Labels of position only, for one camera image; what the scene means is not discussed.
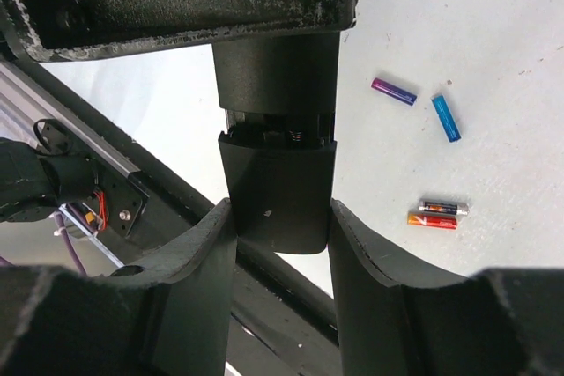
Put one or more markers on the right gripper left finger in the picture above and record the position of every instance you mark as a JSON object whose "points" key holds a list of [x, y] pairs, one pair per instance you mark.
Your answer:
{"points": [[166, 314]]}

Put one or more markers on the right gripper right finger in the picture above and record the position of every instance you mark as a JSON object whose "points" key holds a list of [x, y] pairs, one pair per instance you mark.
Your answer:
{"points": [[399, 315]]}

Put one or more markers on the black battery cover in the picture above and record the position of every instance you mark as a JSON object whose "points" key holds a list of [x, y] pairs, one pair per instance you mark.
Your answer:
{"points": [[280, 196]]}

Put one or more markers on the black grey battery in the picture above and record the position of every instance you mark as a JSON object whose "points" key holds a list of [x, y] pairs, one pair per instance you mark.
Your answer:
{"points": [[451, 209]]}

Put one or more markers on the red orange battery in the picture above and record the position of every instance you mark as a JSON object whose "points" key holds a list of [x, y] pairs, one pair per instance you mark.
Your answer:
{"points": [[434, 221]]}

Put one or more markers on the blue battery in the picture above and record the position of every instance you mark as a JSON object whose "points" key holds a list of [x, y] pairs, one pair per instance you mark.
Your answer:
{"points": [[446, 118]]}

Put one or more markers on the purple battery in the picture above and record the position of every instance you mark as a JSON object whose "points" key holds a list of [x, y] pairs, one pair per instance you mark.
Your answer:
{"points": [[394, 92]]}

